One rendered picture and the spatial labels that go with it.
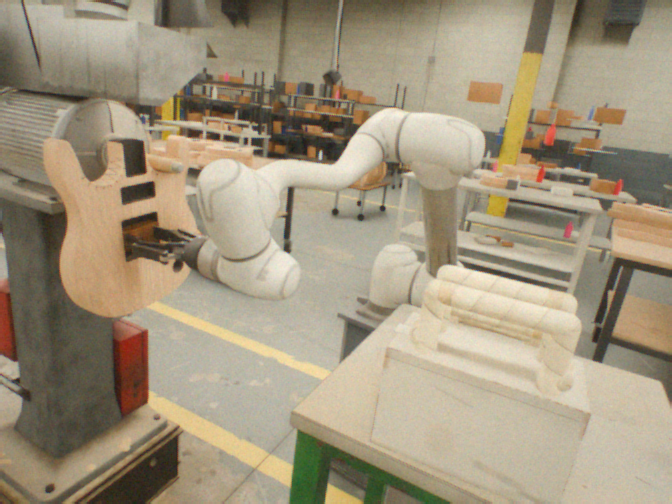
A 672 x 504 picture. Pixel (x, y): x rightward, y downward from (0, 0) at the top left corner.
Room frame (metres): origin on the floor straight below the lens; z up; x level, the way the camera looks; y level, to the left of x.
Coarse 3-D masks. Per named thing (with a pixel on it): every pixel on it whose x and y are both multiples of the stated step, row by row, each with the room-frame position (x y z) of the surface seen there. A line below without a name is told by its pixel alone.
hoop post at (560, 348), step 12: (552, 336) 0.51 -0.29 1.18; (564, 336) 0.50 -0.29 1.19; (576, 336) 0.50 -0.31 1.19; (552, 348) 0.51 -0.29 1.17; (564, 348) 0.50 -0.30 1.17; (552, 360) 0.50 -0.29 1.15; (564, 360) 0.50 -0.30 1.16; (540, 372) 0.51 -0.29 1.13; (552, 372) 0.50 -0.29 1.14; (564, 372) 0.50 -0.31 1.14; (540, 384) 0.51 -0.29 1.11; (552, 384) 0.50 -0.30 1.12
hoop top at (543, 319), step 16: (432, 288) 0.57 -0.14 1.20; (448, 288) 0.56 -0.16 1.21; (464, 288) 0.56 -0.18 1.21; (448, 304) 0.56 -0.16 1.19; (464, 304) 0.55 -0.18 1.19; (480, 304) 0.54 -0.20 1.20; (496, 304) 0.54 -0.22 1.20; (512, 304) 0.53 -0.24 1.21; (528, 304) 0.53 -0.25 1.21; (512, 320) 0.53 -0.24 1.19; (528, 320) 0.52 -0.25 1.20; (544, 320) 0.51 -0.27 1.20; (560, 320) 0.51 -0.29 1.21; (576, 320) 0.51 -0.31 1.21
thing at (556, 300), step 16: (448, 272) 0.64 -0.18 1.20; (464, 272) 0.64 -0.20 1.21; (480, 272) 0.64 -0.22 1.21; (480, 288) 0.62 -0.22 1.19; (496, 288) 0.61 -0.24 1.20; (512, 288) 0.61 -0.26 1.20; (528, 288) 0.60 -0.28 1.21; (544, 288) 0.60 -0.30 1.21; (544, 304) 0.59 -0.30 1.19; (560, 304) 0.58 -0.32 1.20; (576, 304) 0.58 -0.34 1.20
